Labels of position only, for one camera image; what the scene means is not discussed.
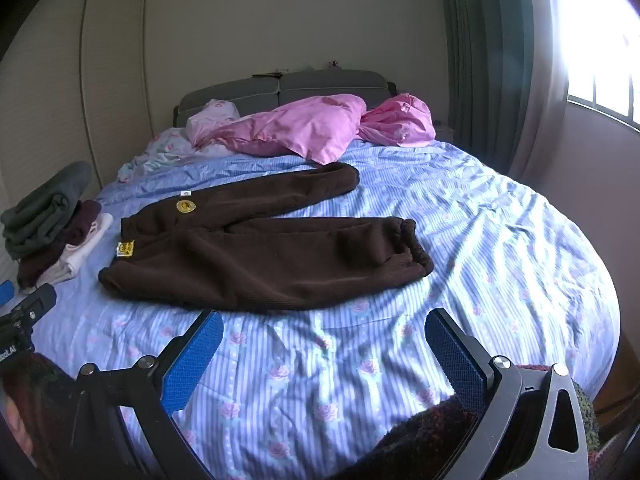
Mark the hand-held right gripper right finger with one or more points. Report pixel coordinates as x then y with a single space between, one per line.
456 362

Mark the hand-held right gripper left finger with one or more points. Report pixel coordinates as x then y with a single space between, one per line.
192 365

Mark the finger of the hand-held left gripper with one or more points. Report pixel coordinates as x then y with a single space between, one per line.
41 300
4 293

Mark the brown fleece pants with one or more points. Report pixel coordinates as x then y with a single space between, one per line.
225 260

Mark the folded white pink garment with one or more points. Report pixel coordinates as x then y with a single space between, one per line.
82 252

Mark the folded maroon garment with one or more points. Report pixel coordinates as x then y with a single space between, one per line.
75 227

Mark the person's dark knit sweater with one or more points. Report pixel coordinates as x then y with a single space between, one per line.
425 442

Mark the folded grey-green garment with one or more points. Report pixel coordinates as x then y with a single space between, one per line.
40 210

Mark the pale floral blanket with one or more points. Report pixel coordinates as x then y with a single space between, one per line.
160 152

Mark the cream wardrobe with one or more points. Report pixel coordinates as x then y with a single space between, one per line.
55 85

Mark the bedside table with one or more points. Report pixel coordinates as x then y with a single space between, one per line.
444 131

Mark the pale pink floral pillow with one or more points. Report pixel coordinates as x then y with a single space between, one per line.
216 110

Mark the pink quilt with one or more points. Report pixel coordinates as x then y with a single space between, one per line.
305 127

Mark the dark flat object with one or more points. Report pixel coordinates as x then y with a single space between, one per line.
267 75

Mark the green curtain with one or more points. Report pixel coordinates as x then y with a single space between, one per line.
480 60

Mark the grey padded headboard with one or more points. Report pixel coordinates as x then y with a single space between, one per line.
310 82

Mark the barred window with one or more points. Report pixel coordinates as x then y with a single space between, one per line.
605 45

